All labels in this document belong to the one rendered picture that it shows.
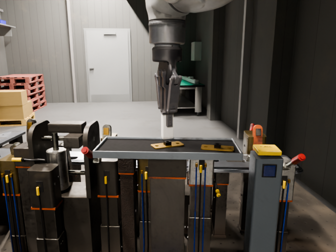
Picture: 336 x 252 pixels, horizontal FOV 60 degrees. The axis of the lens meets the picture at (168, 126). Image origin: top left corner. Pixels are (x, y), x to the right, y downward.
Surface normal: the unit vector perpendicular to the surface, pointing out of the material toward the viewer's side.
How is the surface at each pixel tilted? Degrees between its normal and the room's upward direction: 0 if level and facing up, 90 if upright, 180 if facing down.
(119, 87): 90
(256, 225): 90
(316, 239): 0
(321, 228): 0
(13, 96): 90
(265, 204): 90
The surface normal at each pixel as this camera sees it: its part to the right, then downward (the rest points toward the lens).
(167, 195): -0.05, 0.23
